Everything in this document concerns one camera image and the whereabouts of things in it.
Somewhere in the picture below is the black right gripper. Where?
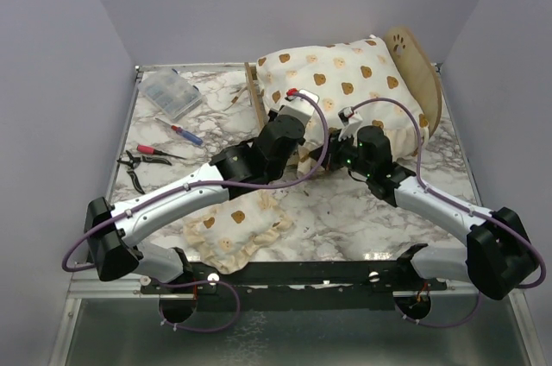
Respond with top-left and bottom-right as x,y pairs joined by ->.
310,128 -> 373,177

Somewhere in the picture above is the large bear print cushion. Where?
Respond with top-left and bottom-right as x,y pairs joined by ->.
256,35 -> 430,160

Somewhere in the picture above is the small bear print pillow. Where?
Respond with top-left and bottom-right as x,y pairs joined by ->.
183,191 -> 293,275

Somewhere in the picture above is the wooden pet bed frame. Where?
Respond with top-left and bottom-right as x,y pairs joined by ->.
243,25 -> 443,134

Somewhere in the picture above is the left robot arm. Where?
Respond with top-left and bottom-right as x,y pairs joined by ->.
84,99 -> 315,293

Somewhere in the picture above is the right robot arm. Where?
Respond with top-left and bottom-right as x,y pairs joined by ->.
309,126 -> 538,300

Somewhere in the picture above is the clear plastic screw box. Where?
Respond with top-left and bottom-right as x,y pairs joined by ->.
138,68 -> 204,122

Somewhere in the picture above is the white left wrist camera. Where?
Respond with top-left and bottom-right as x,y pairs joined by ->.
278,89 -> 319,125

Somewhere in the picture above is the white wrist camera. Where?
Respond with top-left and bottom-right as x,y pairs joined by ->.
278,89 -> 319,125
338,107 -> 363,142

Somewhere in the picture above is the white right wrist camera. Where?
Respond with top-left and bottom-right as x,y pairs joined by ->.
338,107 -> 363,142

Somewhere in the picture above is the blue handled screwdriver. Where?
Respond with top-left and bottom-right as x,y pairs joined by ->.
155,117 -> 203,146

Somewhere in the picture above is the black front mounting rail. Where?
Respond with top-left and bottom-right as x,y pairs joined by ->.
141,260 -> 446,312

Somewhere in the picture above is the red handled screwdriver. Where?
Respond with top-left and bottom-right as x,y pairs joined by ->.
136,144 -> 184,160

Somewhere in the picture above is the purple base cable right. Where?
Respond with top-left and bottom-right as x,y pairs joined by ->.
398,292 -> 483,329

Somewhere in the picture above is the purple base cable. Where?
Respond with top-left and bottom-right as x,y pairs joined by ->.
398,292 -> 483,329
148,275 -> 243,333

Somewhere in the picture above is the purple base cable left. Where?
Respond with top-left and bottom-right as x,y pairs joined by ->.
148,275 -> 243,333

